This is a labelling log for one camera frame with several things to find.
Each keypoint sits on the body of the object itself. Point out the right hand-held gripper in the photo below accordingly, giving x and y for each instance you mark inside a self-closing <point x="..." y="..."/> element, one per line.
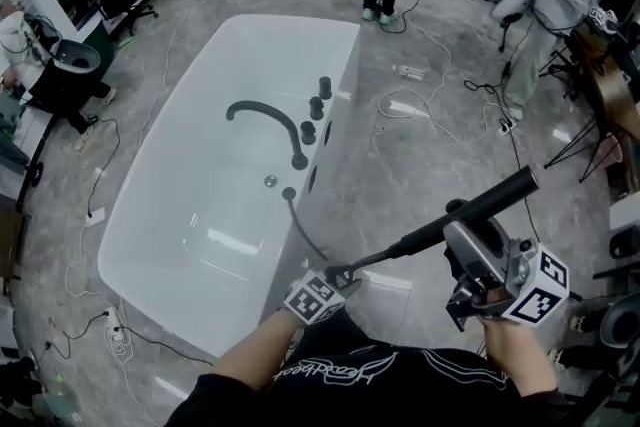
<point x="505" y="265"/>

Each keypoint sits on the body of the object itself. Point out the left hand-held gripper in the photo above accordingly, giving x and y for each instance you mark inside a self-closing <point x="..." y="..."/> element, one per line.
<point x="312" y="297"/>

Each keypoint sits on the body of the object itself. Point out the black cylindrical tool handle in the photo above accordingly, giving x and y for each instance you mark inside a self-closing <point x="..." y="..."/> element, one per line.
<point x="475" y="206"/>

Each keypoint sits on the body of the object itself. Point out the person's right forearm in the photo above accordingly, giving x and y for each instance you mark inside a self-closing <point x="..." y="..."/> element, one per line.
<point x="515" y="355"/>

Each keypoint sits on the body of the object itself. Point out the person's left forearm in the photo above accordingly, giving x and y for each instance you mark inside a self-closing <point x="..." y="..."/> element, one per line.
<point x="250" y="350"/>

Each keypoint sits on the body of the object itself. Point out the white bathtub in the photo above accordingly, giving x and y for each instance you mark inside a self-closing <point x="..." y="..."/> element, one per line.
<point x="210" y="175"/>

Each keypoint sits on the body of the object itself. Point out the white power strip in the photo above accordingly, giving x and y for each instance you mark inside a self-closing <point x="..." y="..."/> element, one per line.
<point x="115" y="332"/>
<point x="96" y="216"/>
<point x="506" y="125"/>

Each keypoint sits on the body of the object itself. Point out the round metal drain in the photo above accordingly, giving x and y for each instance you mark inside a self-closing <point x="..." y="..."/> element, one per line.
<point x="270" y="180"/>

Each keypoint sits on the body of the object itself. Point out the person's black t-shirt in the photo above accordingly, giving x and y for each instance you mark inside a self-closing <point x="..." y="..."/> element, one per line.
<point x="375" y="395"/>

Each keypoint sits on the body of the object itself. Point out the black faucet knob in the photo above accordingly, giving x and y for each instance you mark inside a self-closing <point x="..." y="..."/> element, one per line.
<point x="307" y="132"/>
<point x="325" y="87"/>
<point x="316" y="107"/>

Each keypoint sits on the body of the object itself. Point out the black faucet spout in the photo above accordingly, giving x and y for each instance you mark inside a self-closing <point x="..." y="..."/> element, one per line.
<point x="282" y="117"/>

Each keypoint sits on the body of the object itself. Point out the pink stool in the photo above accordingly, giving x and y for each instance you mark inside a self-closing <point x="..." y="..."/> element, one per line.
<point x="612" y="150"/>

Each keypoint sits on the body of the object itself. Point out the wooden table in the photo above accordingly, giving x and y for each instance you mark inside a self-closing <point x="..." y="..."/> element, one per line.
<point x="615" y="90"/>

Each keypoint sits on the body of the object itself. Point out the small green object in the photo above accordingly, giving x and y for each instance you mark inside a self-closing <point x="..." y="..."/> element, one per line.
<point x="126" y="42"/>

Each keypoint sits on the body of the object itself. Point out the dark green cabinet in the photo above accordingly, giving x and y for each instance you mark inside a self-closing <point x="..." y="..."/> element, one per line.
<point x="107" y="42"/>

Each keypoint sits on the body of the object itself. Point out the brown wooden cabinet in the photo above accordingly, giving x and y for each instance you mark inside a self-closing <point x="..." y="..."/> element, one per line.
<point x="7" y="235"/>

